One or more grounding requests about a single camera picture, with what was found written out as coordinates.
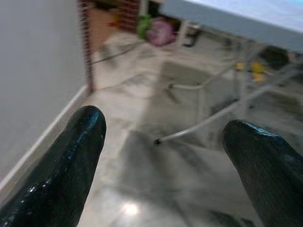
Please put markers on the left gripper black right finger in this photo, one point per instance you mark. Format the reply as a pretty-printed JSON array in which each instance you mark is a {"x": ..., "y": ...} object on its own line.
[{"x": 267, "y": 170}]

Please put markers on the yellow items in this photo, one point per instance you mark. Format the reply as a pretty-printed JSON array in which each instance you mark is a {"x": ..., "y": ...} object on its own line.
[{"x": 256, "y": 69}]

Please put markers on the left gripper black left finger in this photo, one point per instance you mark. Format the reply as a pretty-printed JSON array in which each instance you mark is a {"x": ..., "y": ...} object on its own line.
[{"x": 66, "y": 170}]

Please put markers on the grey table with white legs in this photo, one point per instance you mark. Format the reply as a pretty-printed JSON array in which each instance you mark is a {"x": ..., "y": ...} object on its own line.
[{"x": 236, "y": 21}]

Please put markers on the green plastic item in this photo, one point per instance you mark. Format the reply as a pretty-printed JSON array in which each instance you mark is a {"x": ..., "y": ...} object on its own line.
[{"x": 143, "y": 26}]

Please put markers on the purple pink bag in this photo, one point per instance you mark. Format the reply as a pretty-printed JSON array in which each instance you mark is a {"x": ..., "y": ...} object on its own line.
[{"x": 162, "y": 30}]

